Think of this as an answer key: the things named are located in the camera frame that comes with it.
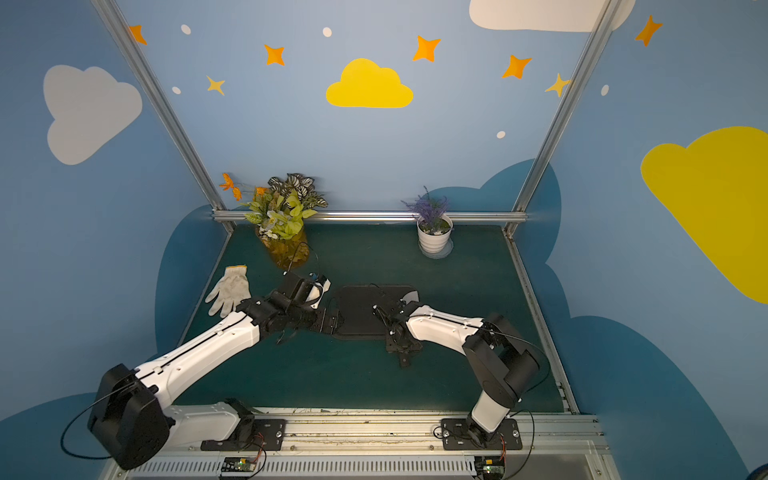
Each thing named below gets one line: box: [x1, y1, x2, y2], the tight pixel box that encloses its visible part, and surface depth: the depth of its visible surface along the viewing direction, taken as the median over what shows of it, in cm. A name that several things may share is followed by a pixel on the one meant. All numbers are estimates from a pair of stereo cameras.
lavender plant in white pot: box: [401, 186, 454, 254], surface depth 109 cm
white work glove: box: [205, 265, 252, 319], surface depth 103 cm
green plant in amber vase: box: [219, 173, 328, 269], surface depth 103 cm
